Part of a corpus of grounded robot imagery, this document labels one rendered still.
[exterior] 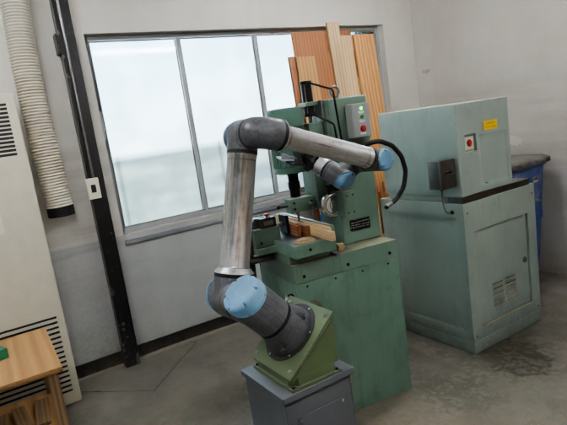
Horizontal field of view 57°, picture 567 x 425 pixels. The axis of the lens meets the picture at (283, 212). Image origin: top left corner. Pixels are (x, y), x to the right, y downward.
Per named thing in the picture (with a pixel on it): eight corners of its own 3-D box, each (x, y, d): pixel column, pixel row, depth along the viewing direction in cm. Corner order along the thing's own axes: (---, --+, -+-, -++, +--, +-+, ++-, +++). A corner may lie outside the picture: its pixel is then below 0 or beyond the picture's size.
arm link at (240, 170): (223, 323, 184) (236, 113, 185) (202, 314, 198) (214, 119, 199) (259, 320, 192) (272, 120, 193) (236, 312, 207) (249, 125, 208)
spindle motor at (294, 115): (268, 174, 259) (260, 111, 253) (300, 169, 265) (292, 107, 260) (283, 176, 243) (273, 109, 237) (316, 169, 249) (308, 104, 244)
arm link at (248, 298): (272, 341, 175) (236, 314, 167) (247, 330, 190) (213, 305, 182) (295, 303, 180) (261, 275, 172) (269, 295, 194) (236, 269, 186)
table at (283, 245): (232, 244, 280) (230, 233, 279) (283, 232, 292) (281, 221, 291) (277, 265, 225) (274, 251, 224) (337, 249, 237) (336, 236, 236)
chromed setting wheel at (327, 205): (321, 219, 251) (318, 194, 249) (343, 214, 255) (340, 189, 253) (324, 219, 248) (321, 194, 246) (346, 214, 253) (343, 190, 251)
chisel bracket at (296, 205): (286, 215, 259) (283, 198, 257) (310, 210, 264) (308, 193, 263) (292, 217, 252) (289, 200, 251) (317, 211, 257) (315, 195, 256)
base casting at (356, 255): (259, 266, 276) (256, 250, 275) (351, 243, 298) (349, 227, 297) (295, 285, 235) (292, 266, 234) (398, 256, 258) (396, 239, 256)
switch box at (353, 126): (348, 138, 252) (344, 104, 250) (365, 135, 256) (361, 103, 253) (354, 137, 247) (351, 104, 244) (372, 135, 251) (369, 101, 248)
